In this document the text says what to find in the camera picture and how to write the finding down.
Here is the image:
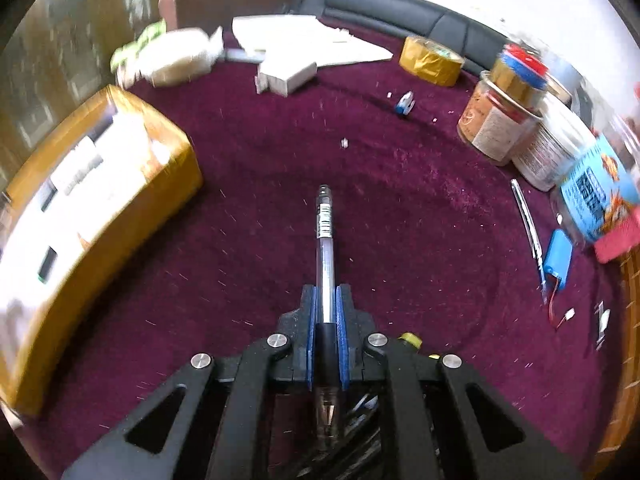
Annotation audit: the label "bottle in pink knitted sleeve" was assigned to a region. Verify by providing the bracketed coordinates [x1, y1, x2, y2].
[595, 210, 640, 263]

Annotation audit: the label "yellow tape roll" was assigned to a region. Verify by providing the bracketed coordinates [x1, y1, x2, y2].
[399, 35, 466, 87]

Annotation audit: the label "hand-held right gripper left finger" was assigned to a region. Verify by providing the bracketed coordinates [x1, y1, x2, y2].
[62, 285, 319, 480]

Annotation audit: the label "green cloth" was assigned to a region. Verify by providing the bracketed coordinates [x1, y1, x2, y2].
[111, 19, 166, 73]

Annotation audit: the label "grey tape roll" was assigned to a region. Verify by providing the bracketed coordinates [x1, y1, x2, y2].
[550, 57, 583, 106]

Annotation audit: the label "small white cardboard box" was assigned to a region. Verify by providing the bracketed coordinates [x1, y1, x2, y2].
[255, 57, 318, 96]

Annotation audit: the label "clear jar blue label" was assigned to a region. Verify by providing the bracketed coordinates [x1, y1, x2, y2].
[550, 120, 640, 251]

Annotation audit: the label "white wrapped round bundle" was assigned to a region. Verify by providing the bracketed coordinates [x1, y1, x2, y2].
[117, 27, 223, 86]

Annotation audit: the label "yellow box with white lining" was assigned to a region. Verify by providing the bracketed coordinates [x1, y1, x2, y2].
[0, 85, 203, 418]

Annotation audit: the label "black leather sofa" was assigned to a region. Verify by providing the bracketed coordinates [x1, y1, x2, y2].
[300, 0, 506, 73]

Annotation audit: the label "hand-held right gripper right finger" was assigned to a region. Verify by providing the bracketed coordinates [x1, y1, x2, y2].
[336, 284, 583, 480]

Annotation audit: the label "gel pen with black grip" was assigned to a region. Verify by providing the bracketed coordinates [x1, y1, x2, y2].
[312, 184, 346, 441]

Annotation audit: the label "white plastic tub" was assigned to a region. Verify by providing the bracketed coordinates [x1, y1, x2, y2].
[512, 95, 596, 192]

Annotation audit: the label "wooden glass-door cabinet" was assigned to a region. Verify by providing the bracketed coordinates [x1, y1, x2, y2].
[10, 0, 168, 161]

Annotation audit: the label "glass jar orange label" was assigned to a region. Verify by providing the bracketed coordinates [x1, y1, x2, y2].
[457, 71, 543, 166]

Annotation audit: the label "green-capped black marker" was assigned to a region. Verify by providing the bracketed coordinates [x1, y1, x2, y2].
[36, 244, 60, 283]

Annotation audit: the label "silver pen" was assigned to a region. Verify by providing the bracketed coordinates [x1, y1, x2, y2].
[510, 178, 548, 306]

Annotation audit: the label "small plain white bottle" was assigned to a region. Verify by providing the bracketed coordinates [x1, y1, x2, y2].
[50, 137, 106, 196]

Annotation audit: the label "white paper sheets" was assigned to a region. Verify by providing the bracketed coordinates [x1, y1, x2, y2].
[232, 14, 393, 68]

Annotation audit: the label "stacked coloured tape rolls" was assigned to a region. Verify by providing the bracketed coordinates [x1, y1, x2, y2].
[487, 42, 551, 106]

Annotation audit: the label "small black clip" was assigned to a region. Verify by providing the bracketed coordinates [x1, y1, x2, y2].
[595, 302, 611, 351]

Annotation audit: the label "blue battery pack with wire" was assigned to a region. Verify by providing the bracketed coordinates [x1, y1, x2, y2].
[539, 230, 576, 332]

